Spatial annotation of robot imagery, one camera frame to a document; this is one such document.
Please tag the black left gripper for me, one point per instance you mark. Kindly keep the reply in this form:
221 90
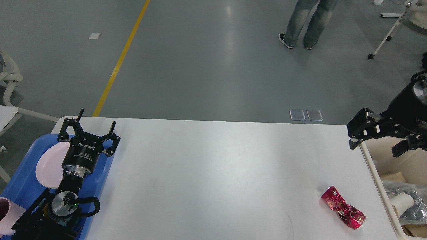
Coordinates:
85 148

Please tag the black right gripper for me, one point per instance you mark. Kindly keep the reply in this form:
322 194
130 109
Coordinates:
406 111

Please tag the pink plate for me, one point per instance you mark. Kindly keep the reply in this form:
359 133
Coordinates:
49 170

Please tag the white paper cup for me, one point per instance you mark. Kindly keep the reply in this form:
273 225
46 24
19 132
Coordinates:
401 203

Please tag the aluminium foil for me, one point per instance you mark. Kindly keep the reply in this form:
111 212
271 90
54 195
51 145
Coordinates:
417 213

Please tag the red crushed can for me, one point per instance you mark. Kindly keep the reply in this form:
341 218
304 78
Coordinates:
348 214

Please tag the brown paper bag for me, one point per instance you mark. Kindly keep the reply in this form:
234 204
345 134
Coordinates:
409 229

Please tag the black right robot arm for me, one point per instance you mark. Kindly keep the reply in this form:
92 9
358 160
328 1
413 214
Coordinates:
425 63

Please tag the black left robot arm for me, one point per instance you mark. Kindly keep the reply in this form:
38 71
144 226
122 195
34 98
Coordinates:
59 213

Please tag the white waste bin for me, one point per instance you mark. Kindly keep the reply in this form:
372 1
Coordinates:
412 164

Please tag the white side table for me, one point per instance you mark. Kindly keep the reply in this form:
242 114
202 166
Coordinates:
7 113

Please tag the white office chair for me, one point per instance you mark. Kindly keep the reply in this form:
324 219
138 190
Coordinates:
11 76

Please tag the pink ribbed cup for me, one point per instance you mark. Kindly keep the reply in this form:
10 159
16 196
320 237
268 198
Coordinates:
10 212

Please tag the white wheeled stand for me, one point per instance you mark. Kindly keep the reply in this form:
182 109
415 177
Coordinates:
413 18

